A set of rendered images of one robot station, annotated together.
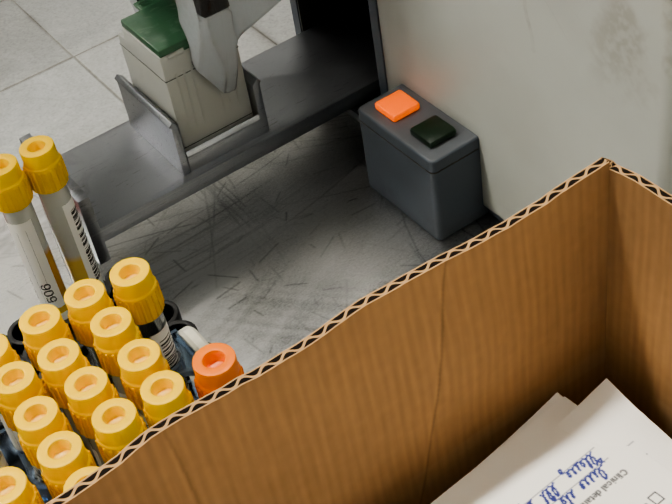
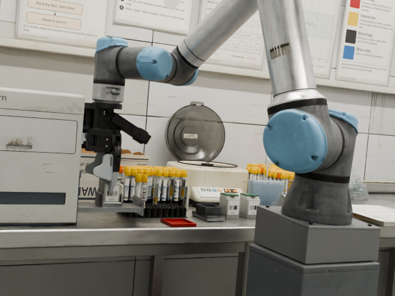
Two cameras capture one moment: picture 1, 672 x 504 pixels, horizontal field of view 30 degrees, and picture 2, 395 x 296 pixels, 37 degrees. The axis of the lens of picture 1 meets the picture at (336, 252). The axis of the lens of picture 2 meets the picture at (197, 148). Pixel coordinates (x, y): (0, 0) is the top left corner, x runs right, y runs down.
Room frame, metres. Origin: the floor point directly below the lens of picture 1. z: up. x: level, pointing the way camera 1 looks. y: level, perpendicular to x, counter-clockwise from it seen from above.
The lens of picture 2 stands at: (1.93, 0.28, 1.15)
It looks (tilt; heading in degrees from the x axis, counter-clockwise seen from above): 3 degrees down; 181
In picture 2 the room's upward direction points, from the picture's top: 5 degrees clockwise
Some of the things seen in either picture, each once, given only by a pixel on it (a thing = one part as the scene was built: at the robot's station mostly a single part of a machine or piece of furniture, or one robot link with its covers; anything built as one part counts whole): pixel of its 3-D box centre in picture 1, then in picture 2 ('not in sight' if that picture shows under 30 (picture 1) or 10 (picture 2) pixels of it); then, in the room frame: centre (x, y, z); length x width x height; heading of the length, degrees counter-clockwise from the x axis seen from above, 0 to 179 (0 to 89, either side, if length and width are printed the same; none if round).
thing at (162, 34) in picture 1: (172, 19); not in sight; (0.51, 0.06, 0.98); 0.05 x 0.04 x 0.01; 28
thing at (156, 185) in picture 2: not in sight; (156, 194); (0.36, 0.16, 0.93); 0.01 x 0.01 x 0.10
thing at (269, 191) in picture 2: not in sight; (265, 197); (0.19, 0.47, 0.92); 0.10 x 0.07 x 0.10; 110
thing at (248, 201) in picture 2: not in sight; (249, 205); (0.28, 0.42, 0.91); 0.05 x 0.04 x 0.07; 28
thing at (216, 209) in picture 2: not in sight; (208, 211); (0.35, 0.30, 0.89); 0.09 x 0.05 x 0.04; 28
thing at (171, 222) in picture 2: not in sight; (178, 222); (0.47, 0.23, 0.88); 0.07 x 0.07 x 0.01; 28
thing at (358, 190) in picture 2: not in sight; (343, 179); (-0.45, 0.84, 0.94); 0.20 x 0.17 x 0.14; 101
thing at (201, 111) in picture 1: (187, 76); (109, 192); (0.51, 0.06, 0.95); 0.05 x 0.04 x 0.06; 28
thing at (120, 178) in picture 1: (234, 99); (99, 202); (0.53, 0.04, 0.92); 0.21 x 0.07 x 0.05; 118
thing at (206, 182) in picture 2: not in sight; (207, 182); (0.02, 0.30, 0.94); 0.30 x 0.24 x 0.12; 19
